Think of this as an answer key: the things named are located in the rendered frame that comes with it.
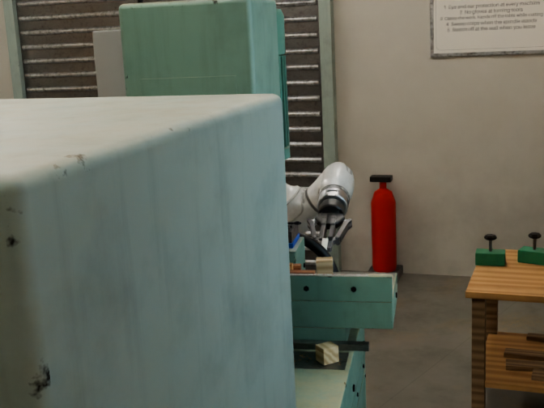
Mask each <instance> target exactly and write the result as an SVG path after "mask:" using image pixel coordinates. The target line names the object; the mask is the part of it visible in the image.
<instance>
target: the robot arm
mask: <svg viewBox="0 0 544 408"><path fill-rule="evenodd" d="M354 187H355V180H354V175H353V172H352V171H351V170H350V169H349V168H348V167H347V166H346V165H345V164H344V163H342V162H335V163H332V164H330V165H329V166H328V167H327V168H326V169H325V170H324V171H323V173H322V174H321V175H320V176H319V177H318V178H317V179H316V180H315V181H314V182H313V183H312V184H311V185H310V186H309V187H308V188H307V189H303V188H300V187H299V186H298V185H296V186H292V185H289V184H287V183H286V191H287V222H295V221H300V222H301V224H299V225H298V227H299V232H300V233H305V232H306V231H308V230H310V231H311V235H312V238H313V239H314V240H316V241H317V242H319V243H320V244H321V245H322V246H323V247H324V248H325V249H326V250H327V251H328V252H332V248H333V245H334V244H335V245H340V244H341V242H342V240H343V238H344V236H345V235H346V233H347V231H348V230H349V229H351V228H352V219H345V214H346V213H347V210H348V206H349V203H350V200H351V198H352V195H353V192H354ZM316 225H318V226H319V227H320V228H321V230H320V234H319V237H317V234H316V230H315V226H316ZM341 225H342V226H341ZM340 226H341V227H340ZM338 227H340V229H339V230H338V233H337V235H335V233H336V229H337V228H338ZM328 229H329V235H328V238H325V234H326V232H327V230H328Z"/></svg>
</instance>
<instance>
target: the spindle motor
mask: <svg viewBox="0 0 544 408"><path fill-rule="evenodd" d="M276 12H277V29H278V63H279V82H280V98H281V101H282V103H283V137H284V155H285V159H288V158H290V157H291V156H290V139H289V121H288V103H287V67H286V55H284V54H285V53H286V47H285V28H284V14H283V13H282V11H281V9H276Z"/></svg>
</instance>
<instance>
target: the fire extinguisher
mask: <svg viewBox="0 0 544 408"><path fill-rule="evenodd" d="M392 180H393V175H371V176H370V182H380V188H379V189H378V190H376V191H375V192H374V194H373V197H372V201H371V212H372V266H371V267H370V269H369V270H368V272H379V273H397V281H399V279H400V277H401V276H402V274H403V266H402V265H397V235H396V201H395V199H394V196H393V192H392V191H391V190H389V189H387V188H386V182H391V181H392Z"/></svg>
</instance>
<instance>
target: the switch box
mask: <svg viewBox="0 0 544 408"><path fill-rule="evenodd" d="M92 39H93V48H94V57H95V66H96V82H97V91H98V97H122V96H126V93H125V76H124V66H123V57H122V47H121V30H105V31H94V32H92Z"/></svg>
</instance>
